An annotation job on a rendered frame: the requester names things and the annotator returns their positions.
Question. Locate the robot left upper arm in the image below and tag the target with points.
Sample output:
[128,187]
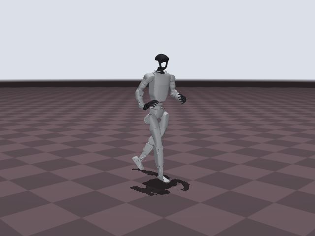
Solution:
[172,86]

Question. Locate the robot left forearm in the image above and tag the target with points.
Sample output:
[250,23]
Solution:
[176,97]

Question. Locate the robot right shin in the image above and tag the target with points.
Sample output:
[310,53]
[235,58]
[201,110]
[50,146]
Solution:
[159,160]

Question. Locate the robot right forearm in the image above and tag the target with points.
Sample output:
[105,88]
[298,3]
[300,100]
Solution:
[139,99]

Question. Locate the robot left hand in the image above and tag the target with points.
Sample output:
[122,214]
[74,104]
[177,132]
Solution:
[183,98]

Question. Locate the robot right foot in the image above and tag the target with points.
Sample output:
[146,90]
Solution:
[163,178]

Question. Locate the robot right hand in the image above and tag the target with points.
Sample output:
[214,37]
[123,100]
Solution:
[147,105]

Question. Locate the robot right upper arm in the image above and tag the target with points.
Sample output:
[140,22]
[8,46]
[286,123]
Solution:
[146,79]

